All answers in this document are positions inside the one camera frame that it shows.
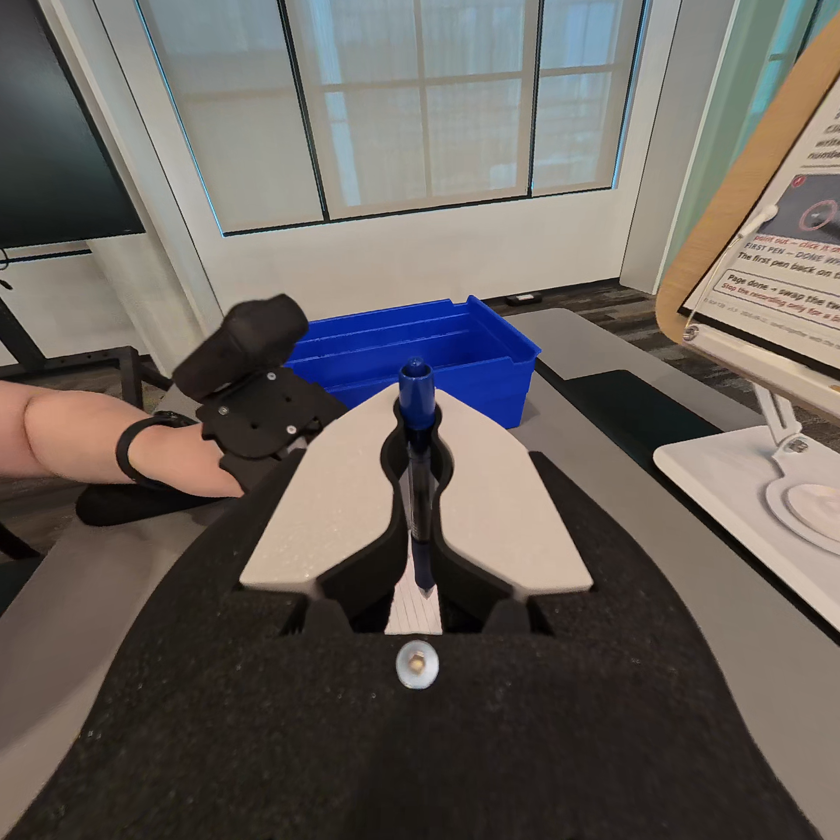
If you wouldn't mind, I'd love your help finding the black wrist strap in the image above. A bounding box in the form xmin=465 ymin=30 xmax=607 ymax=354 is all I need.
xmin=115 ymin=411 xmax=199 ymax=491

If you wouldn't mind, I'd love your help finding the glass wall window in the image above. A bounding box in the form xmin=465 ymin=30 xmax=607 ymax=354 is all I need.
xmin=134 ymin=0 xmax=652 ymax=238

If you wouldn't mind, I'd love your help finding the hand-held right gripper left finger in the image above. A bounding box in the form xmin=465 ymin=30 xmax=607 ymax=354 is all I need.
xmin=238 ymin=384 xmax=406 ymax=635

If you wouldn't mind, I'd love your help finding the white lined legal notepad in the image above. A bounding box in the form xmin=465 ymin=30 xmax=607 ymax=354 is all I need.
xmin=384 ymin=577 xmax=442 ymax=636

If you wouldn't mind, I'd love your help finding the person's left hand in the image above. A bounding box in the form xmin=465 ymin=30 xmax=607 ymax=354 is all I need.
xmin=133 ymin=423 xmax=242 ymax=500

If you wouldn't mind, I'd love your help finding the green tinted glass panel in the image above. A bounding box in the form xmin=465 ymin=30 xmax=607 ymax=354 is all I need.
xmin=676 ymin=0 xmax=829 ymax=277

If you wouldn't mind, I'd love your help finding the instruction board on stand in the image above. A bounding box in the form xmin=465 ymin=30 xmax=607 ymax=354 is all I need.
xmin=653 ymin=13 xmax=840 ymax=629

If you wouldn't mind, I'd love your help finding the blue plastic bin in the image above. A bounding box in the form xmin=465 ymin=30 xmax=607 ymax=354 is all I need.
xmin=285 ymin=295 xmax=543 ymax=429

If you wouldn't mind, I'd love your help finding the black metal monitor stand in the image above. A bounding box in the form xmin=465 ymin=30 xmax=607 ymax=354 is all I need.
xmin=0 ymin=249 xmax=173 ymax=409

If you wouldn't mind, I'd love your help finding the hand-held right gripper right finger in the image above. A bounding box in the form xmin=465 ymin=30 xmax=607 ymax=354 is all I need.
xmin=430 ymin=387 xmax=596 ymax=635

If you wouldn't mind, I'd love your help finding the blue retractable pen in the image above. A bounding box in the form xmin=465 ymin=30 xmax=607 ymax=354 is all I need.
xmin=398 ymin=357 xmax=439 ymax=602

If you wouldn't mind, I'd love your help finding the printed instruction sheet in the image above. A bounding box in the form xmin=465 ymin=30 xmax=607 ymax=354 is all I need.
xmin=678 ymin=85 xmax=840 ymax=376

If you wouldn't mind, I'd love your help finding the black wall monitor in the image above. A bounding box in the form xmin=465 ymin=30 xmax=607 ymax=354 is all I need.
xmin=0 ymin=0 xmax=147 ymax=251

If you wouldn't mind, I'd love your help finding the person's left forearm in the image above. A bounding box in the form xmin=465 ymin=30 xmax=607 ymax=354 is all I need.
xmin=0 ymin=381 xmax=144 ymax=488

